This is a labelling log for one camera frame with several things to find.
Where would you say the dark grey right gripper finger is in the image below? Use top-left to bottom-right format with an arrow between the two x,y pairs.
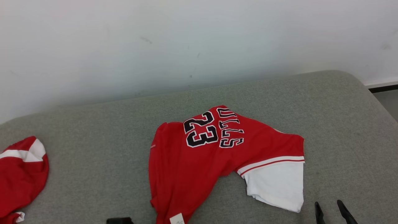
337,199 -> 359,224
314,201 -> 326,224

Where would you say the red garment with white band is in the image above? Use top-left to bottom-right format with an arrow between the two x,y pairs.
0,136 -> 49,224

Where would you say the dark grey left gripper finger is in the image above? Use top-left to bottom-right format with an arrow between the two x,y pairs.
106,217 -> 134,224

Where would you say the white wall baseboard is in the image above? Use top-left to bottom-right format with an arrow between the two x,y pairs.
363,80 -> 398,90

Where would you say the red number 23 basketball jersey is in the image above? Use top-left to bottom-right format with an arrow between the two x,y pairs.
148,105 -> 305,224

